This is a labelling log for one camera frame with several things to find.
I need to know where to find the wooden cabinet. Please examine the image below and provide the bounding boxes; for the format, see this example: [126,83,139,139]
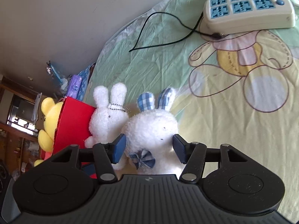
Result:
[1,75,46,179]

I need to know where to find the red cardboard box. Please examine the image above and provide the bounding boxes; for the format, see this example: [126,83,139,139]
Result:
[41,97,95,161]

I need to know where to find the yellow tiger plush toy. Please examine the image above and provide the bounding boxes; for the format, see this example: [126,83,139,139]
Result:
[38,97,63,156]

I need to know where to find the white blue power strip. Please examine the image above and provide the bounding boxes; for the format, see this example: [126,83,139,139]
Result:
[203,0,296,35]

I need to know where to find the green cartoon bed sheet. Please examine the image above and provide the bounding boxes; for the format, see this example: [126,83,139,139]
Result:
[84,0,298,222]

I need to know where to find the blue floral cloth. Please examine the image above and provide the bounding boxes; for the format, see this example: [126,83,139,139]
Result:
[76,63,96,101]

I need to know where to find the small white bunny plush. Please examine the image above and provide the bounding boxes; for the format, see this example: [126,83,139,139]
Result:
[85,83,129,148]

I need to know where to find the purple tissue pack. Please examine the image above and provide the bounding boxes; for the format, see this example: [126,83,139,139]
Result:
[65,75,82,99]

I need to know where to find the thin black cable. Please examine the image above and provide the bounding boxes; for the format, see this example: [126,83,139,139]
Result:
[129,11,226,53]

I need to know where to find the white bunny plaid ears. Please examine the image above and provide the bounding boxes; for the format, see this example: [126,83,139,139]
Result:
[122,88,184,177]

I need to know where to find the blue foil bag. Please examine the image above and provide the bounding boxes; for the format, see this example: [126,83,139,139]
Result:
[47,61,68,95]

